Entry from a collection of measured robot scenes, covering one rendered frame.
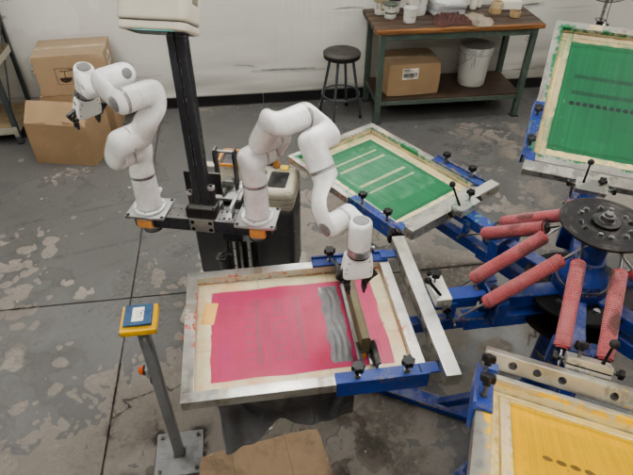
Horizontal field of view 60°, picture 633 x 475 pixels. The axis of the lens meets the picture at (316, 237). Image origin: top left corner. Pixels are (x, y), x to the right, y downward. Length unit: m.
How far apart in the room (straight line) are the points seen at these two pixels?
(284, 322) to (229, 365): 0.26
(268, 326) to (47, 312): 1.97
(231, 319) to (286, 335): 0.22
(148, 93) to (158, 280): 1.95
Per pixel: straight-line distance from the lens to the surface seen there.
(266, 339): 1.93
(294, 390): 1.76
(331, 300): 2.05
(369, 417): 2.89
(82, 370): 3.28
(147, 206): 2.23
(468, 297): 2.02
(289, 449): 2.77
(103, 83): 1.91
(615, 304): 1.94
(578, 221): 2.04
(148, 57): 5.51
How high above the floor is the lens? 2.43
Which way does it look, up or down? 40 degrees down
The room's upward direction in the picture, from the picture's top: straight up
